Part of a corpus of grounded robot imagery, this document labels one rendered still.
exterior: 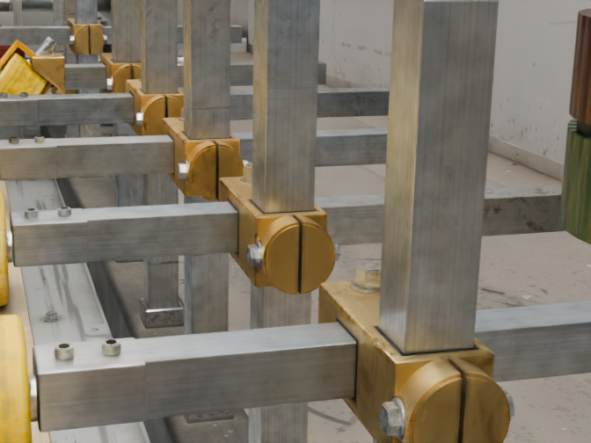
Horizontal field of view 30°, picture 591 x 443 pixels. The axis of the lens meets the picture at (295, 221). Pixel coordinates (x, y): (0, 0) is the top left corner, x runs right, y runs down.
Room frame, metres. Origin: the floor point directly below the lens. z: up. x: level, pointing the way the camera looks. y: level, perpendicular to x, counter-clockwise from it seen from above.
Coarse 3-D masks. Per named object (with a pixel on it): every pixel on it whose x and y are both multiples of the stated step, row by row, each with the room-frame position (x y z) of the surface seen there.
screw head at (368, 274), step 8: (360, 264) 0.57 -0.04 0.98; (368, 264) 0.57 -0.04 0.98; (376, 264) 0.57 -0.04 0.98; (360, 272) 0.56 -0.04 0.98; (368, 272) 0.55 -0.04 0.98; (376, 272) 0.56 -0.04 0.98; (360, 280) 0.56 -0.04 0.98; (368, 280) 0.55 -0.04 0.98; (376, 280) 0.56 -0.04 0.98; (360, 288) 0.56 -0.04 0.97; (368, 288) 0.56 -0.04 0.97; (376, 288) 0.56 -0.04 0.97
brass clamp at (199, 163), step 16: (176, 128) 0.99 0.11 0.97; (176, 144) 0.97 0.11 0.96; (192, 144) 0.94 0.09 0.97; (208, 144) 0.93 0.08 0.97; (224, 144) 0.94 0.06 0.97; (176, 160) 0.98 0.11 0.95; (192, 160) 0.92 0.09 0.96; (208, 160) 0.92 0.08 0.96; (224, 160) 0.93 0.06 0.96; (240, 160) 0.93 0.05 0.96; (176, 176) 0.98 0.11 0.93; (192, 176) 0.92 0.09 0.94; (208, 176) 0.92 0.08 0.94; (224, 176) 0.93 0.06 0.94; (240, 176) 0.93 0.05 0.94; (192, 192) 0.94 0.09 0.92; (208, 192) 0.92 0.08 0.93
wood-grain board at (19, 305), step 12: (0, 180) 1.06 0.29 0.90; (12, 264) 0.80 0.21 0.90; (12, 276) 0.77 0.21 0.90; (12, 288) 0.74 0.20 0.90; (24, 288) 0.75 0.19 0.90; (12, 300) 0.72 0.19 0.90; (24, 300) 0.72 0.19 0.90; (0, 312) 0.70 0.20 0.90; (12, 312) 0.70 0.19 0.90; (24, 312) 0.70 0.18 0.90; (24, 324) 0.67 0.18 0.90; (36, 432) 0.52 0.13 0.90; (48, 432) 0.52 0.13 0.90
